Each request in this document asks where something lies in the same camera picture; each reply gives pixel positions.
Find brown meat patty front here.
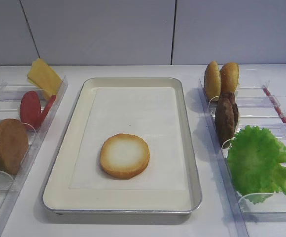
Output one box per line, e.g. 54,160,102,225
214,92,236,148

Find brown meat patty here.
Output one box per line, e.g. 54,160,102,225
232,102,239,131
214,92,236,148

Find brown meat patty rear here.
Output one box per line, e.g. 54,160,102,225
232,102,239,131

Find red tomato slice right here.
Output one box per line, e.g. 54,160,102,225
36,95,56,128

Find red tomato slice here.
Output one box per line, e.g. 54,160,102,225
36,95,56,128
20,91,41,130

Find yellow cheese slices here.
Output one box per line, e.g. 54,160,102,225
27,58,62,101

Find red tomato slice left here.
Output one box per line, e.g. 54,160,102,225
20,91,41,130

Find green lettuce leaf in rack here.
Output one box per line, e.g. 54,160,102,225
227,125,286,204

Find white parchment paper sheet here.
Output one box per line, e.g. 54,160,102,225
70,87,186,190

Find toasted bun slice on tray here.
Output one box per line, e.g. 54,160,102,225
100,133,150,179

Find bun top left piece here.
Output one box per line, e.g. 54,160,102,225
204,61,221,102

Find bun piece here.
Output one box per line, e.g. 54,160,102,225
220,62,239,93
204,61,221,102

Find bun top right piece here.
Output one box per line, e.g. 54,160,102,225
220,62,239,93

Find clear acrylic right rack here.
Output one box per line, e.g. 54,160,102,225
199,79,286,237

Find clear acrylic rack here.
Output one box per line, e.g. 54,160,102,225
0,79,68,236
199,79,286,237

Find cream metal baking tray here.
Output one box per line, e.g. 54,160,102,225
42,78,202,214

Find brown bun bottom left rack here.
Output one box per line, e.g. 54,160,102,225
0,118,29,175

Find clear acrylic left rack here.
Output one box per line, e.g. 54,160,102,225
0,79,68,236

